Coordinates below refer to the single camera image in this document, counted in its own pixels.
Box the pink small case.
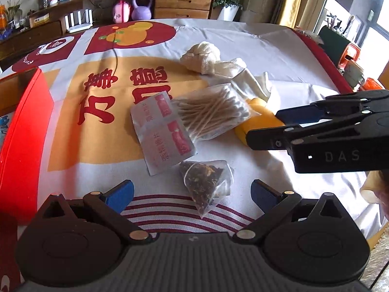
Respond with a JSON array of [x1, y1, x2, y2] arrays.
[[112, 0, 131, 23]]

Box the white knotted towel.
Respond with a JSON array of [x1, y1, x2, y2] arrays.
[[180, 41, 247, 76]]

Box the person's right hand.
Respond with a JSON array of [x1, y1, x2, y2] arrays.
[[359, 170, 389, 222]]

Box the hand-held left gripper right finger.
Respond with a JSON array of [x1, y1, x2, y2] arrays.
[[232, 179, 360, 245]]

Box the purple kettlebell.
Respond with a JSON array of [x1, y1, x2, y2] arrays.
[[131, 0, 152, 22]]

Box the pale green mug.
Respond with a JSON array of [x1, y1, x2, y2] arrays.
[[343, 59, 365, 89]]

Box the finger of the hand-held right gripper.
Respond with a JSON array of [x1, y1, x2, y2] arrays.
[[246, 125, 304, 151], [275, 90, 389, 126]]

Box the clear pyramid tea bag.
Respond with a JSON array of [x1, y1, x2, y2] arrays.
[[179, 159, 234, 219]]

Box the red tin lid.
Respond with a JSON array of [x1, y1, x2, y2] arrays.
[[0, 212, 22, 292]]

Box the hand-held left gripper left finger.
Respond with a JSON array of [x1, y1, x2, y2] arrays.
[[32, 179, 152, 245]]

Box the yellow plastic object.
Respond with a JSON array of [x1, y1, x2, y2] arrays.
[[234, 97, 286, 145]]

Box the printed white red tablecloth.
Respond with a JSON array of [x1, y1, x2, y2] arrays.
[[0, 18, 383, 241]]

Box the small beige box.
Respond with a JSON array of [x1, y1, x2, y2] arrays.
[[29, 13, 50, 28]]

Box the wooden television cabinet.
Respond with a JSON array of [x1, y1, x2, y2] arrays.
[[0, 0, 215, 64]]

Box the red tin box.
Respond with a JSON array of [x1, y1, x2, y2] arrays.
[[0, 67, 56, 227]]

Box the green utensil holder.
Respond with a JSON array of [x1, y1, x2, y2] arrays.
[[318, 26, 350, 64]]

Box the white smooth cloth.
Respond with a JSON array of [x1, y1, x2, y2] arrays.
[[226, 65, 273, 103]]

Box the white router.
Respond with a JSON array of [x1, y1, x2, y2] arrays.
[[64, 9, 93, 33]]

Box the gold patterned table cover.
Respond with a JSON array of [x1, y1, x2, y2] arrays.
[[362, 228, 389, 292]]

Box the white red wipe packets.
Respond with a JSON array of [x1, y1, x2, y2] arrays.
[[131, 91, 197, 176]]

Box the yellow curtain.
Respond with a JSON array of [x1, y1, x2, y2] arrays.
[[275, 0, 306, 28]]

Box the small leafy potted plant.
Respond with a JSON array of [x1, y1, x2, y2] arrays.
[[6, 0, 24, 31]]

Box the bag of cotton swabs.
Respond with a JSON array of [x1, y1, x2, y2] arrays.
[[172, 83, 253, 142]]

